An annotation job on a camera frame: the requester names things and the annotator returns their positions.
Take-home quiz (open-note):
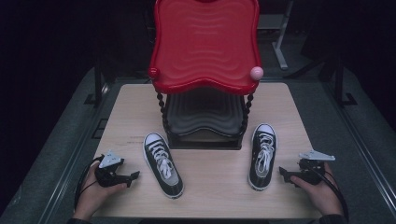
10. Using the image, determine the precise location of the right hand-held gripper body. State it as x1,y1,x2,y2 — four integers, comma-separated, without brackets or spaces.
297,149,336,187

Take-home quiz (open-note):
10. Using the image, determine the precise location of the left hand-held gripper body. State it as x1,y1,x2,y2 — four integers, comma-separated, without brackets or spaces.
94,149,125,189

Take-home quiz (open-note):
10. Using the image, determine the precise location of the black canvas sneaker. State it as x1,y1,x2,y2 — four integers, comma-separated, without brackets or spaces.
142,132,185,200
247,122,278,192

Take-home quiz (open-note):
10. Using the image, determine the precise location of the red and black shoe rack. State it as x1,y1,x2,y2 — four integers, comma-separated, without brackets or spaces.
148,0,264,151

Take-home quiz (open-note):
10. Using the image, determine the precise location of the person's right hand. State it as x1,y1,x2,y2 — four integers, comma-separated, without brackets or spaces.
290,162,344,217

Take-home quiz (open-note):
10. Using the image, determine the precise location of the person's left hand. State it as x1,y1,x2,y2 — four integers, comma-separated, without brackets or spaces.
73,161,128,220

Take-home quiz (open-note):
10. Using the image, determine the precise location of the grey metal stand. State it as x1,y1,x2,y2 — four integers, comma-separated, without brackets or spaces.
257,0,295,71

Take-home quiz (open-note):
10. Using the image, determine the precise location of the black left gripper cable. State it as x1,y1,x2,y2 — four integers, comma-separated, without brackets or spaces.
73,156,106,210

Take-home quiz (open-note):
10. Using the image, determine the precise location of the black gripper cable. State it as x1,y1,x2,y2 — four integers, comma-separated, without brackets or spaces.
306,163,350,222
73,156,106,210

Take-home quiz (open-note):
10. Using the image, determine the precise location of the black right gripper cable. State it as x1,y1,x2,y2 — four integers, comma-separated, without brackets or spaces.
306,163,350,222

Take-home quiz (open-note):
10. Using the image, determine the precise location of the black metal post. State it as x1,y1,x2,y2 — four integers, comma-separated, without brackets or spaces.
83,60,106,108
333,59,359,108

